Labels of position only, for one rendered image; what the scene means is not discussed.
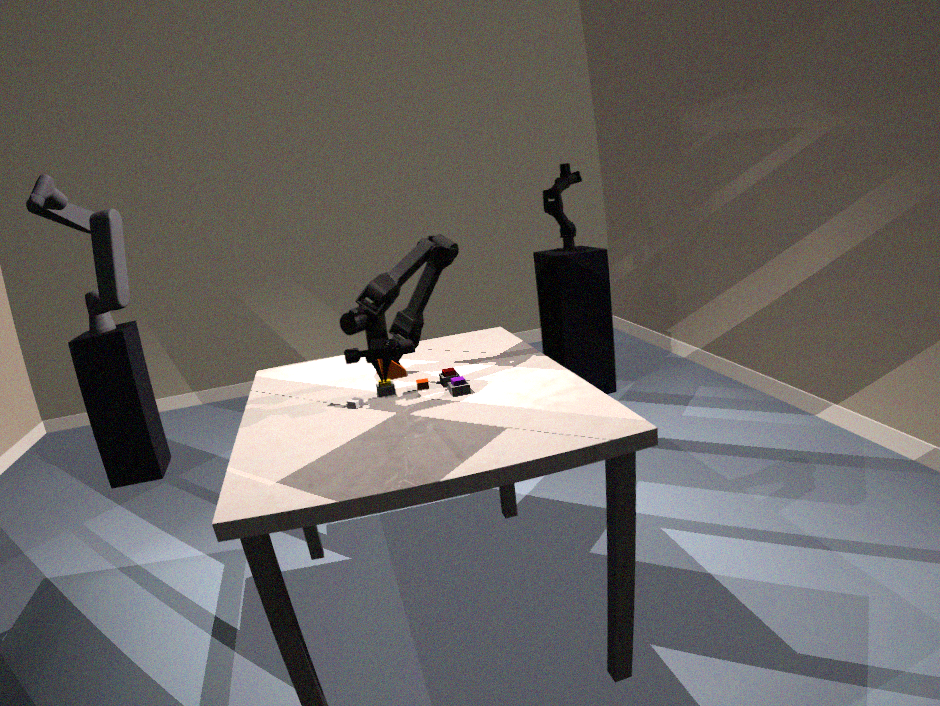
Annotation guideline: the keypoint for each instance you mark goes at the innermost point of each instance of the red button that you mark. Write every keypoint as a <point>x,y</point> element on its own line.
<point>446,376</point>

